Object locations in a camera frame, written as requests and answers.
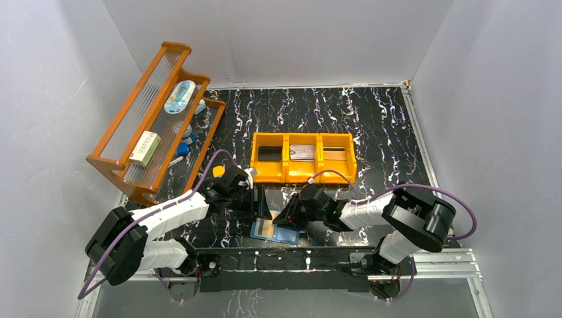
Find white red small box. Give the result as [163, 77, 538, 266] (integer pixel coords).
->
[129, 131, 161, 167]

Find orange wooden shelf rack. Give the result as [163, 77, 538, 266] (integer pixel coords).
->
[87, 42, 226, 205]

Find blue card holder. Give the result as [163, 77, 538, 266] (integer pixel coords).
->
[249, 218, 300, 245]

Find silver cards in bin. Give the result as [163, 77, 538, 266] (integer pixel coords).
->
[289, 144, 315, 162]

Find small grey blue item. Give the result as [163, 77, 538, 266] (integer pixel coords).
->
[194, 99, 207, 115]

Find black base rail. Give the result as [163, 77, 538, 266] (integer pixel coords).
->
[158, 247, 412, 293]

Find yellow three-compartment bin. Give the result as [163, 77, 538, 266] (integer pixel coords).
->
[250, 132, 358, 184]

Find white pen on shelf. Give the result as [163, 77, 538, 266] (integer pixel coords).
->
[168, 156, 184, 168]

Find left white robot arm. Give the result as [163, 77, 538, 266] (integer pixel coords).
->
[85, 166, 273, 286]

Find light blue oval case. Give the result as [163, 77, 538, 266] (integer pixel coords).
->
[164, 80, 196, 115]

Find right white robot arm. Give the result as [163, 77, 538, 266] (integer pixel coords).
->
[272, 184, 456, 276]

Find yellow grey eraser block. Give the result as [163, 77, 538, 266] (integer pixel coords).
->
[212, 166, 225, 178]

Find tan striped credit card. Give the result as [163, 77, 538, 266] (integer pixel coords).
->
[254, 219, 277, 239]

